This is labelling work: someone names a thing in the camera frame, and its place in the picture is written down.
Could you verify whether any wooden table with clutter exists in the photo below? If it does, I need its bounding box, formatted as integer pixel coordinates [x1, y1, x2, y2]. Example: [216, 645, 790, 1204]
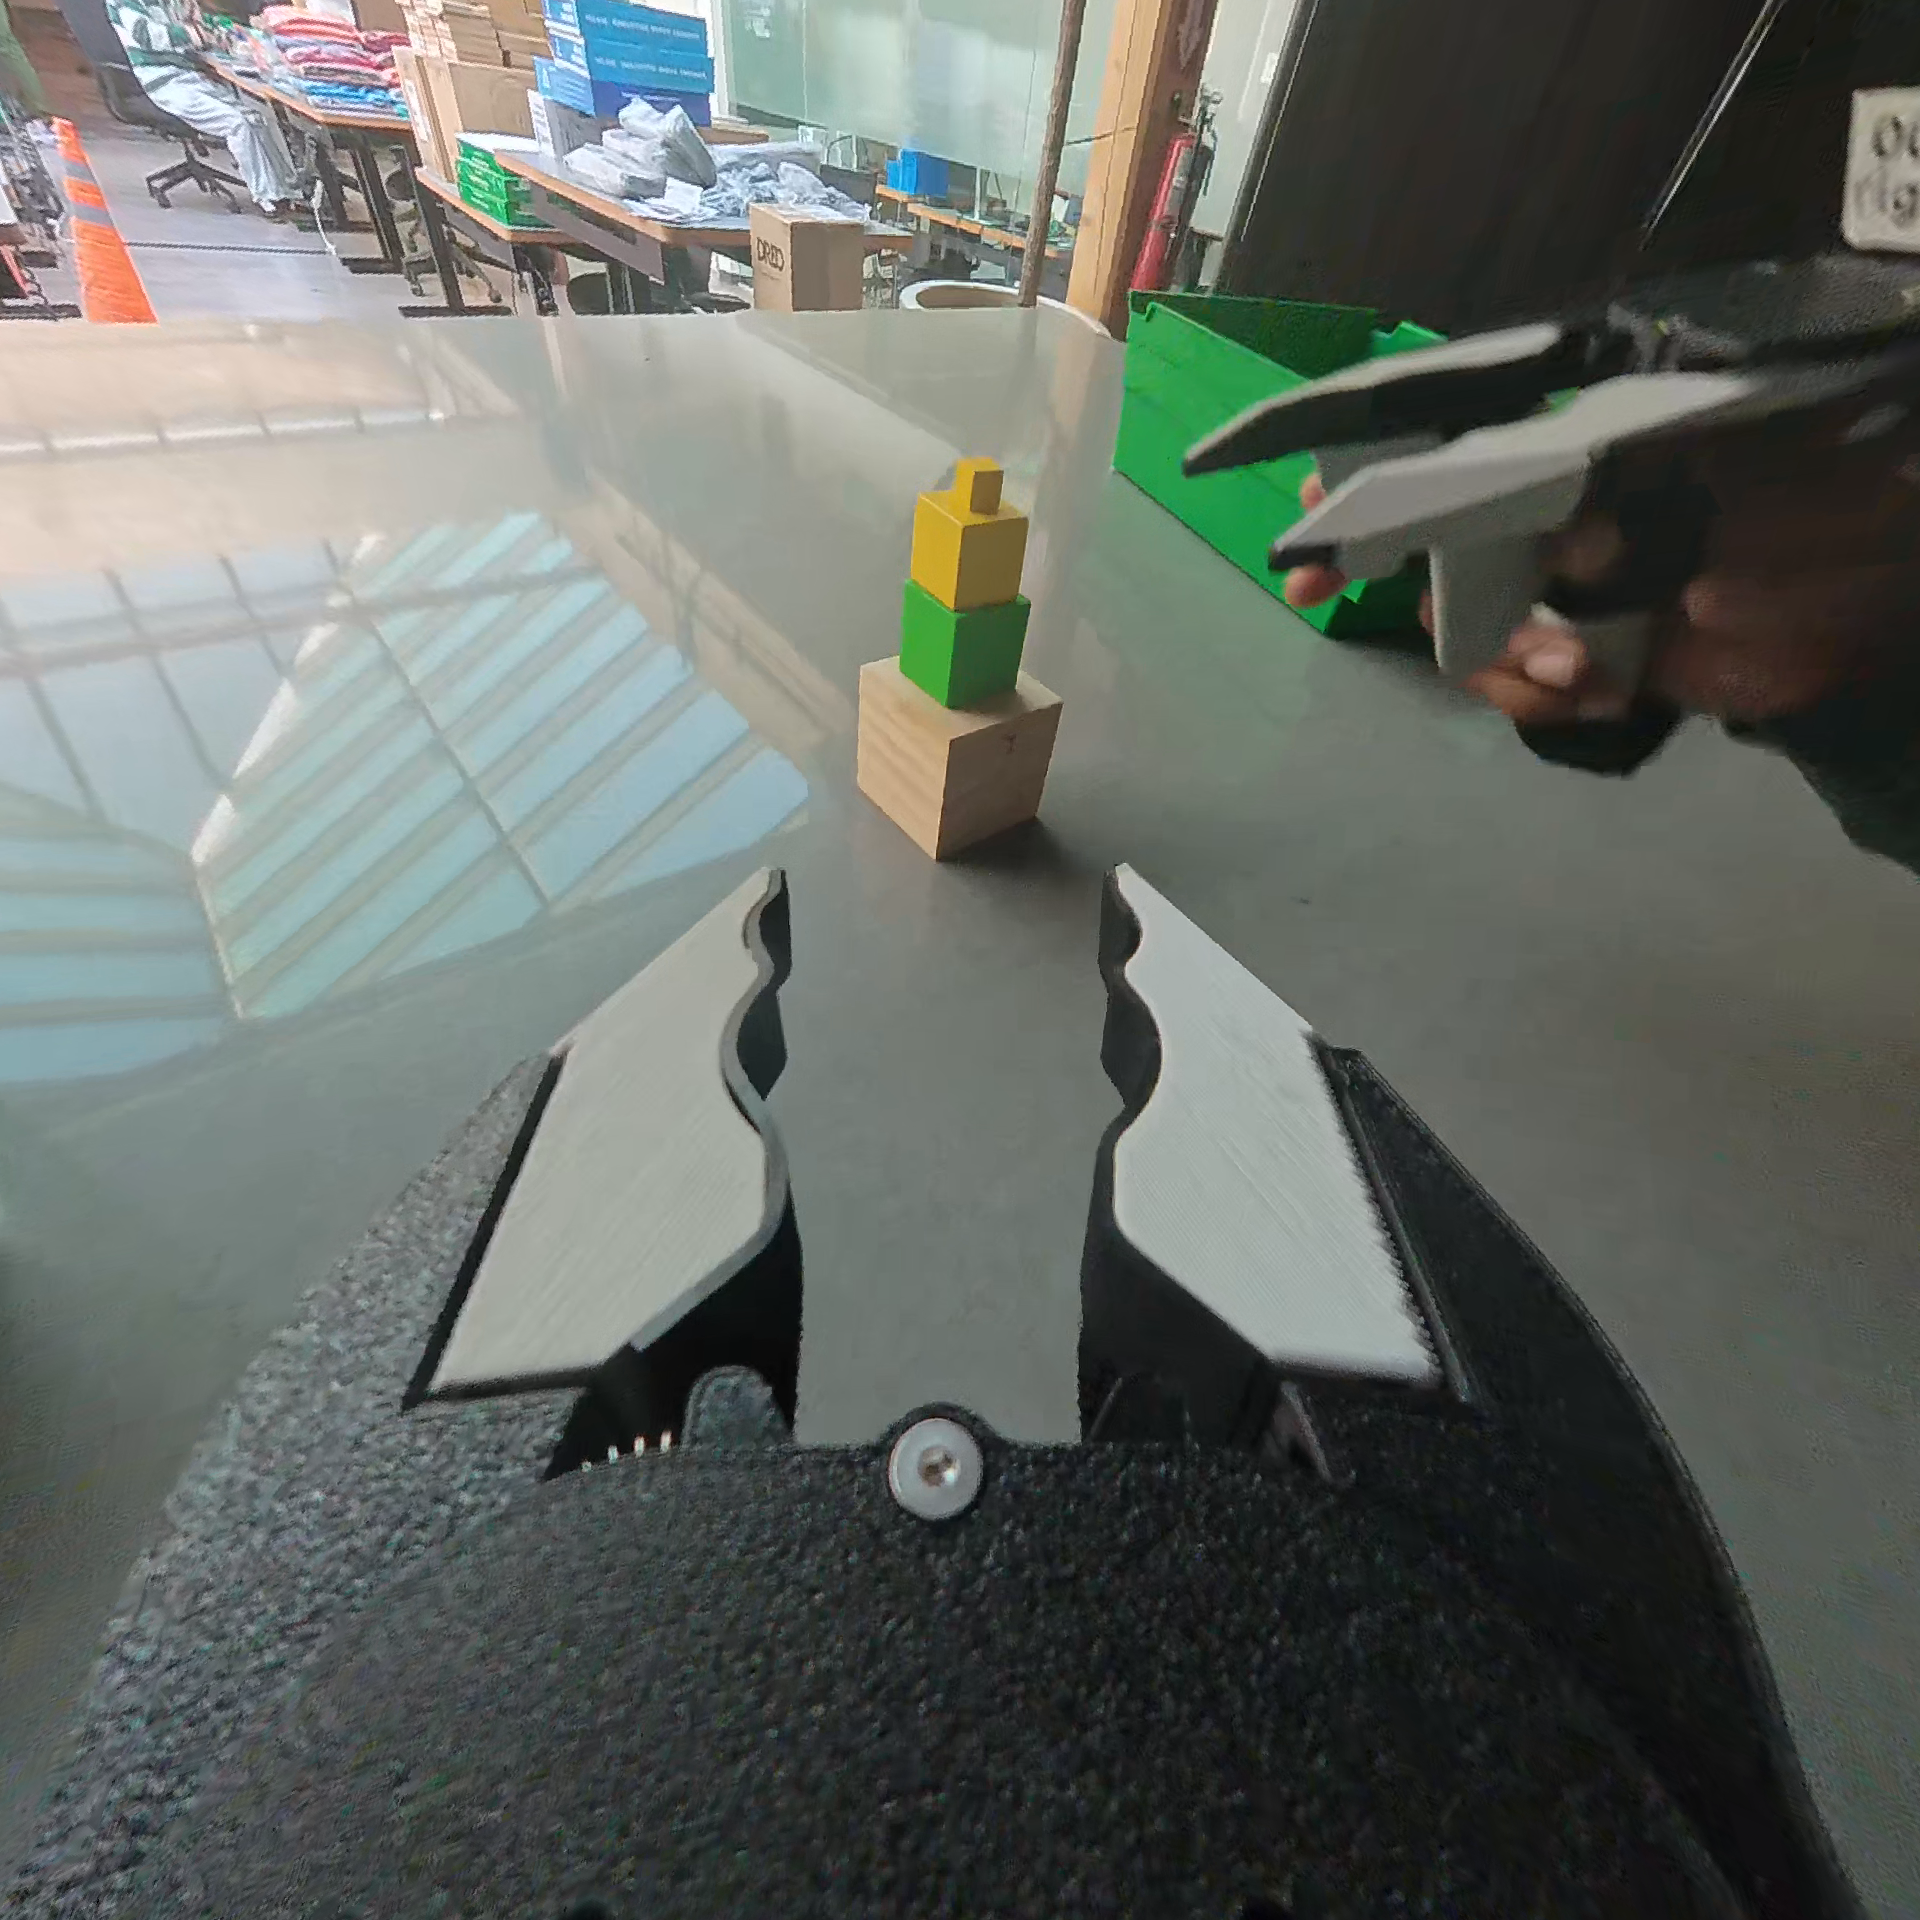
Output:
[411, 151, 915, 319]

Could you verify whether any pile of grey bagged clothes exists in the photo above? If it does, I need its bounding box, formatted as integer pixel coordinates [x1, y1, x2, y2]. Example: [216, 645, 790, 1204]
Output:
[562, 97, 889, 220]

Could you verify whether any black swivel chair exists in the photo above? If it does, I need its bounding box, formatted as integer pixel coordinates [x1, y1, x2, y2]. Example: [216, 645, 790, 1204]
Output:
[94, 59, 249, 212]

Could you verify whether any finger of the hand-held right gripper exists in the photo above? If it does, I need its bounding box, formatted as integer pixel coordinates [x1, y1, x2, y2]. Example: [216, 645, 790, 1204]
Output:
[1266, 372, 1776, 676]
[1179, 320, 1595, 480]

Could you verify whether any green plastic bin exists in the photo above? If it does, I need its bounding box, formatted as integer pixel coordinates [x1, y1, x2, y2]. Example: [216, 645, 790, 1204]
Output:
[1113, 288, 1449, 645]

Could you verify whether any orange traffic cone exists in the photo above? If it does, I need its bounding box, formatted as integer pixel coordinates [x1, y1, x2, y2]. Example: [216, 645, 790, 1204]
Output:
[53, 116, 159, 324]

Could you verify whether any thin metal pole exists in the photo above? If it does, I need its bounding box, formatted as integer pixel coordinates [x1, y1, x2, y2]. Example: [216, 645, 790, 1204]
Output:
[1019, 0, 1088, 309]

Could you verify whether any person's right forearm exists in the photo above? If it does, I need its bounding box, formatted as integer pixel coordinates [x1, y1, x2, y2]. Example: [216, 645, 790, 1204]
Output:
[1725, 645, 1920, 881]

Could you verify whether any wooden pillar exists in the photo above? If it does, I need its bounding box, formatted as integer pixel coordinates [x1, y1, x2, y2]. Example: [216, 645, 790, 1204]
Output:
[1071, 0, 1219, 339]

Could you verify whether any stack of flat cardboard boxes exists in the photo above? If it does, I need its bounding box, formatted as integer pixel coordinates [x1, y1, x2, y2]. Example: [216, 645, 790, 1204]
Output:
[393, 0, 553, 154]

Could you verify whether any large plain wooden cube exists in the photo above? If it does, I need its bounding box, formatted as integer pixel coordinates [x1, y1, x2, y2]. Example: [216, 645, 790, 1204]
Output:
[855, 661, 1065, 864]

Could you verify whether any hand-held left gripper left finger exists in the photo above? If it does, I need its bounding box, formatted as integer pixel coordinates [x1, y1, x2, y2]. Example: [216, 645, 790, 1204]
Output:
[403, 867, 803, 1465]

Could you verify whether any green wooden cube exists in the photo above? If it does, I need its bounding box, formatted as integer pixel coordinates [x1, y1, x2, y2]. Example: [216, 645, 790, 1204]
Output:
[896, 576, 1033, 711]

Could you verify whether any stack of folded clothes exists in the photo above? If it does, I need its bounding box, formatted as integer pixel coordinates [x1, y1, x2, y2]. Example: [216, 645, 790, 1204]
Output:
[255, 0, 409, 114]

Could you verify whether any stack of blue boxes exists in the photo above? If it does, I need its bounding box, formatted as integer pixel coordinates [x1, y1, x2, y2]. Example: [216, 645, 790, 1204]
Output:
[538, 0, 720, 125]

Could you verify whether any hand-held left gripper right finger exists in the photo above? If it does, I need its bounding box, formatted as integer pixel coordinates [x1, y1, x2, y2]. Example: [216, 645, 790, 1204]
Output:
[1075, 863, 1449, 1480]

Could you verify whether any printed cardboard box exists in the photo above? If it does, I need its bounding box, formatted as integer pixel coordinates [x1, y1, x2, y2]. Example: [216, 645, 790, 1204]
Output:
[750, 202, 869, 313]

